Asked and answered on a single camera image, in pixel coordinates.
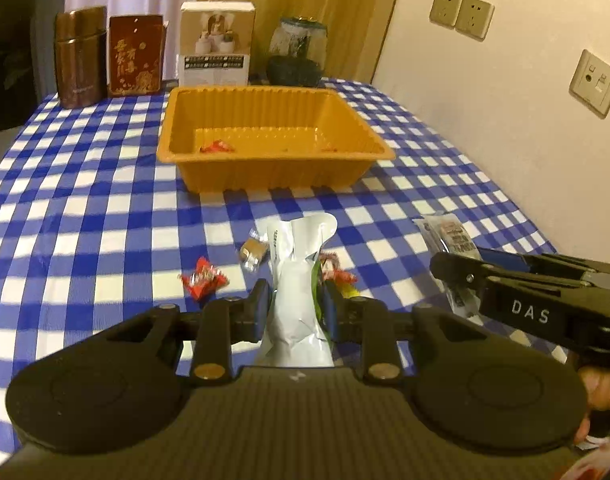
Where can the orange plastic tray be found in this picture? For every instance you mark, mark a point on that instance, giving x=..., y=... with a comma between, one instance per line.
x=265, y=170

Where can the small brown candy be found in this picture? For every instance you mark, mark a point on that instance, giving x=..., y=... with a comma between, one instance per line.
x=253, y=250

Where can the glass humidifier with green base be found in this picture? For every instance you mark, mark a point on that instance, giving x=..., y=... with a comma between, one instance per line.
x=295, y=55

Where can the black glossy cabinet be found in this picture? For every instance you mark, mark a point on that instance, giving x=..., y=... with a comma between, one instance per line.
x=15, y=60

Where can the beige wall data socket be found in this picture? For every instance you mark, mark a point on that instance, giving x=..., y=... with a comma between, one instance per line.
x=596, y=84

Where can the silver foil snack pouch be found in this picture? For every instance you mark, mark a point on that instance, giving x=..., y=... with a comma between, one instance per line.
x=295, y=300

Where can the small red twist-wrapped candy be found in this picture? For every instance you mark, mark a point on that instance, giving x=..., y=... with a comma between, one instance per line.
x=202, y=280

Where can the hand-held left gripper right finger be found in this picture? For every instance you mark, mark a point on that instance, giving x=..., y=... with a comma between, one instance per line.
x=330, y=311

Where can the person's right hand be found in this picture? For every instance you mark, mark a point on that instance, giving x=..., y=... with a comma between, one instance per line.
x=605, y=387

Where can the red packet with green end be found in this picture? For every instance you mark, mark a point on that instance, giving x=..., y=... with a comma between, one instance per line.
x=337, y=275

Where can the white product box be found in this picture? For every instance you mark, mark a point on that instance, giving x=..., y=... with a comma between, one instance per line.
x=215, y=45

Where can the blue checkered tablecloth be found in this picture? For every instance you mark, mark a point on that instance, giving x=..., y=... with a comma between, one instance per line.
x=85, y=200

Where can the clear packet with brown snack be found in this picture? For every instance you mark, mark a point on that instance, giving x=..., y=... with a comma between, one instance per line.
x=447, y=232

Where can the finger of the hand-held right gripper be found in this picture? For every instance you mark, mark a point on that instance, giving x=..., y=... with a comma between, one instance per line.
x=505, y=258
x=460, y=272

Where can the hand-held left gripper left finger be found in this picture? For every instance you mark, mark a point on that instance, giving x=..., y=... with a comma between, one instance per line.
x=261, y=306

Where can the dark red gift box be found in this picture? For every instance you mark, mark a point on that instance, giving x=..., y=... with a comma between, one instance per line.
x=135, y=55

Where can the brown metal thermos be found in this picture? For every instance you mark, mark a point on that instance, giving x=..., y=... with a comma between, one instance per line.
x=80, y=60

